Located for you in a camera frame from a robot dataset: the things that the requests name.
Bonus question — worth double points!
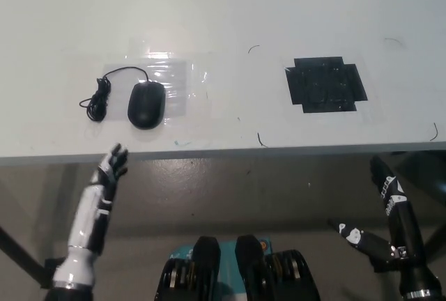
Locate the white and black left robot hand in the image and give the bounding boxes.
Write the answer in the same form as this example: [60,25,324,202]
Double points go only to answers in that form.
[52,142,130,288]

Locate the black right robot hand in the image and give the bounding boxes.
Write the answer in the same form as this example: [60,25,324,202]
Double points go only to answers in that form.
[327,154,436,298]

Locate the black computer mouse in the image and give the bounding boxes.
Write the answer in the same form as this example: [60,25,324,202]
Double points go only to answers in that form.
[127,81,167,130]

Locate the black table leg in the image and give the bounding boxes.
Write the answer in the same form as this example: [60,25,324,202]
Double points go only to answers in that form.
[0,224,53,288]

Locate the clear plastic sheet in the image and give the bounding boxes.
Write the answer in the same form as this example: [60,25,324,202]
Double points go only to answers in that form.
[102,58,190,121]

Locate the black mouse cable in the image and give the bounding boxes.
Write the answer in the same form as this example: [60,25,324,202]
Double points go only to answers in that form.
[79,66,153,123]

